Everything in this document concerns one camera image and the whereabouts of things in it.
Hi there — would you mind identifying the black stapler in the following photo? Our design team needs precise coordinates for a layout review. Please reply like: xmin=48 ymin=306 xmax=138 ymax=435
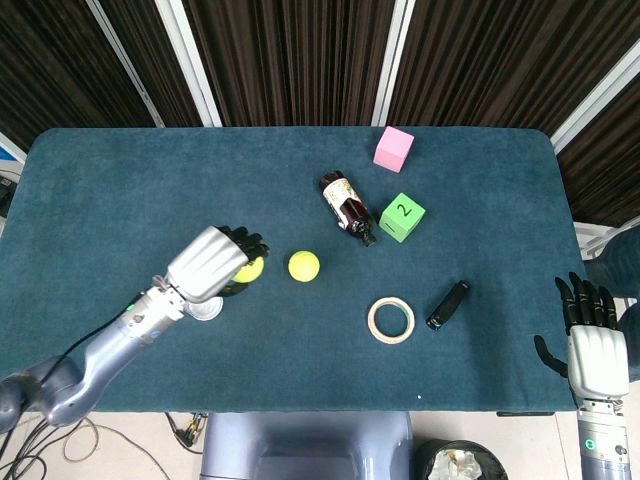
xmin=425 ymin=280 xmax=472 ymax=330

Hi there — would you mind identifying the white partition frame post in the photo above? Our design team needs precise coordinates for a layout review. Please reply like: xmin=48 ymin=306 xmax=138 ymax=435
xmin=371 ymin=0 xmax=420 ymax=127
xmin=549 ymin=37 xmax=640 ymax=154
xmin=154 ymin=0 xmax=223 ymax=128
xmin=84 ymin=0 xmax=165 ymax=129

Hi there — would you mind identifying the blue velvet tablecloth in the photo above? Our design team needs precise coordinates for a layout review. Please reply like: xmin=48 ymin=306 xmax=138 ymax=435
xmin=0 ymin=127 xmax=589 ymax=414

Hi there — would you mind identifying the brown glass bottle white label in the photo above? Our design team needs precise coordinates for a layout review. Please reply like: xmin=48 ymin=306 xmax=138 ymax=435
xmin=319 ymin=171 xmax=379 ymax=247

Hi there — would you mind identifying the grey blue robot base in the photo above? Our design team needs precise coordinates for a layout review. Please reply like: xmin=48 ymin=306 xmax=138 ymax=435
xmin=199 ymin=412 xmax=415 ymax=480

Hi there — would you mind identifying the white metal frame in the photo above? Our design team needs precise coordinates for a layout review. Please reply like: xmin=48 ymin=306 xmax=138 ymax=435
xmin=573 ymin=219 xmax=631 ymax=261

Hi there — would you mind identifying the black power plug cable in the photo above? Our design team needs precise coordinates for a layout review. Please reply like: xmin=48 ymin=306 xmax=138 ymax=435
xmin=164 ymin=412 xmax=207 ymax=454

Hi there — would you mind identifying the black trash bin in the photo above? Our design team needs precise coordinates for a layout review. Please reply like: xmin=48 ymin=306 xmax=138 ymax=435
xmin=413 ymin=439 xmax=509 ymax=480

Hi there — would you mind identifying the plain yellow tennis ball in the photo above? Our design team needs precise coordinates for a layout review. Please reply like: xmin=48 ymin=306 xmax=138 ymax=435
xmin=287 ymin=250 xmax=321 ymax=283

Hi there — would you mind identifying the white blue sign board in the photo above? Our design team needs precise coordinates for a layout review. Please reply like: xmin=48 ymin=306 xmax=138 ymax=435
xmin=0 ymin=130 xmax=27 ymax=174

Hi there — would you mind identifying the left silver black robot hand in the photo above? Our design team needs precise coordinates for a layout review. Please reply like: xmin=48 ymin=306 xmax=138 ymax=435
xmin=166 ymin=224 xmax=272 ymax=305

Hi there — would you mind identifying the blue upholstered chair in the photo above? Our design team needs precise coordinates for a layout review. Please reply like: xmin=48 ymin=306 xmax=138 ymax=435
xmin=583 ymin=227 xmax=640 ymax=331

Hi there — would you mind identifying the pink foam cube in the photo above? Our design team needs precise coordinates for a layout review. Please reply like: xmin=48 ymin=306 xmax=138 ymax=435
xmin=372 ymin=125 xmax=416 ymax=174

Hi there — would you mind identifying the green numbered foam die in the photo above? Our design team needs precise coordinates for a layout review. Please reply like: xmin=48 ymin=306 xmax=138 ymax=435
xmin=378 ymin=192 xmax=427 ymax=245

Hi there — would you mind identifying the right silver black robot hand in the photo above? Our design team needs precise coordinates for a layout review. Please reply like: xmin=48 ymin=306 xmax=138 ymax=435
xmin=533 ymin=271 xmax=631 ymax=402

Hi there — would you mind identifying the yellow tennis ball black print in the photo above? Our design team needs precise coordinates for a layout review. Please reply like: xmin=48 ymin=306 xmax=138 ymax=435
xmin=233 ymin=257 xmax=265 ymax=285

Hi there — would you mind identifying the beige masking tape roll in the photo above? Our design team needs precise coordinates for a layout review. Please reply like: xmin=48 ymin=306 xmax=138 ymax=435
xmin=367 ymin=296 xmax=416 ymax=344

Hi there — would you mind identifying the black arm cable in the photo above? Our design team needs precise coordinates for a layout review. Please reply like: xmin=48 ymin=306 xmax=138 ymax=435
xmin=39 ymin=312 xmax=136 ymax=386

